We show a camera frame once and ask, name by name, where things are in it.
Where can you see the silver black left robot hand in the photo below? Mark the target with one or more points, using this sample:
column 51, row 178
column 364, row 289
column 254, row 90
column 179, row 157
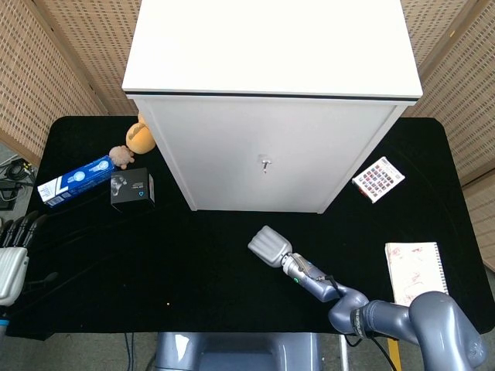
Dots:
column 11, row 266

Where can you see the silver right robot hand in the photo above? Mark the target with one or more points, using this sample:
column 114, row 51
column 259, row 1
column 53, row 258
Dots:
column 268, row 245

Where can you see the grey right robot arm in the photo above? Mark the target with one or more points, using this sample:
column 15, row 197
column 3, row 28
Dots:
column 386, row 315

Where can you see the large white box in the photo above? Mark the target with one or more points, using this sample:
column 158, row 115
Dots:
column 270, row 77

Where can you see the black velvet tablecloth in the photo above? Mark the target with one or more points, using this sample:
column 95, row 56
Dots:
column 193, row 263

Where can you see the blue rectangular carton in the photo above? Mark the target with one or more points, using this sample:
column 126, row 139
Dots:
column 73, row 181

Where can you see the grey robot torso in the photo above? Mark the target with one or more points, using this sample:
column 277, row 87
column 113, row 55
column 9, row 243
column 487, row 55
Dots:
column 236, row 353

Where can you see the black product box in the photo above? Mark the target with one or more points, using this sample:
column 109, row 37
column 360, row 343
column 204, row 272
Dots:
column 131, row 189

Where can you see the spiral notebook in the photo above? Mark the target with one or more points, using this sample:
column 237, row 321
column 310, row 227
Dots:
column 415, row 270

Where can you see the small beige plush toy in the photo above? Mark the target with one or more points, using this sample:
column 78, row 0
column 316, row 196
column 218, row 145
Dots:
column 120, row 155

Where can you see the yellow plush toy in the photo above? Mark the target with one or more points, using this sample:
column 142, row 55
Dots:
column 140, row 138

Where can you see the woven folding screen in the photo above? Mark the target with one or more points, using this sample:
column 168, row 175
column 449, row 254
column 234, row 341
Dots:
column 50, row 69
column 456, row 77

